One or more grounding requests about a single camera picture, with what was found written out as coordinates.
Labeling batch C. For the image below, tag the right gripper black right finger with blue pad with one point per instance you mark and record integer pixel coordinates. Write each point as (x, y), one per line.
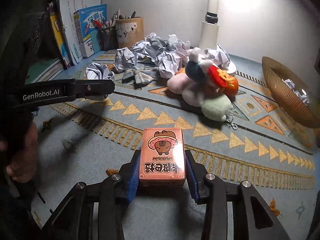
(252, 217)

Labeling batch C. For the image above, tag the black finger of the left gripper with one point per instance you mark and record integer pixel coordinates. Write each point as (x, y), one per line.
(86, 88)

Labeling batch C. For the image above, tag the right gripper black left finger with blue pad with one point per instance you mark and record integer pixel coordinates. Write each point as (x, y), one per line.
(73, 218)

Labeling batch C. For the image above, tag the plaid fabric bow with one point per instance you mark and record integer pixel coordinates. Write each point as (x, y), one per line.
(140, 76)

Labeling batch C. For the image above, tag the pink capybara card box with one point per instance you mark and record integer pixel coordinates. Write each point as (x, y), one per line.
(162, 157)

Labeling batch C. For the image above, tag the blue white plush toy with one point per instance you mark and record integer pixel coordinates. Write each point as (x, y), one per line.
(197, 70)

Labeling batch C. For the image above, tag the tricolour plush dango toy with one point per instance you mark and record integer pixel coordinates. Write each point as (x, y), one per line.
(215, 106)

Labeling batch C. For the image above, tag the red orange plush toy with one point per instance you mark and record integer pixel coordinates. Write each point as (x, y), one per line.
(226, 83)

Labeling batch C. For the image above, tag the white paper ball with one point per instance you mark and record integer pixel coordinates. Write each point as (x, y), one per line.
(300, 93)

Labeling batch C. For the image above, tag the person's left hand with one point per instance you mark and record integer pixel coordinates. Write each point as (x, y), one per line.
(23, 167)

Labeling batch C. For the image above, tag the black mesh pen holder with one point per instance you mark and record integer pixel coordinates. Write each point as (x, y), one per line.
(109, 38)

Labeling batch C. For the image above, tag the patterned blue table mat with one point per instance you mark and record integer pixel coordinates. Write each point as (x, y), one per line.
(86, 140)

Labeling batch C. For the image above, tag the red pen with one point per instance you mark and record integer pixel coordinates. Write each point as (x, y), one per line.
(96, 24)

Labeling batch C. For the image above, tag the bamboo pen holder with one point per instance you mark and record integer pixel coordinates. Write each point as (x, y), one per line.
(129, 31)

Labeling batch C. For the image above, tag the blue workbook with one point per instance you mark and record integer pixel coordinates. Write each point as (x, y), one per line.
(88, 34)

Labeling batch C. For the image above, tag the yellow book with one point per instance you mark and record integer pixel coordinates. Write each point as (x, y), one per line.
(59, 35)

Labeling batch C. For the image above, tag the crumpled paper pile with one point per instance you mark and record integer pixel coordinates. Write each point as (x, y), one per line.
(172, 54)

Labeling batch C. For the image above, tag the white paper booklet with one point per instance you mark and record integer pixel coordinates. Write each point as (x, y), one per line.
(67, 8)

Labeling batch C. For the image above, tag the white desk lamp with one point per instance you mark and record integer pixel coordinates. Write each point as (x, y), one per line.
(208, 40)

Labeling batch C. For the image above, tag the amber ribbed glass bowl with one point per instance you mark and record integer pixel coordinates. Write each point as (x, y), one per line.
(275, 74)

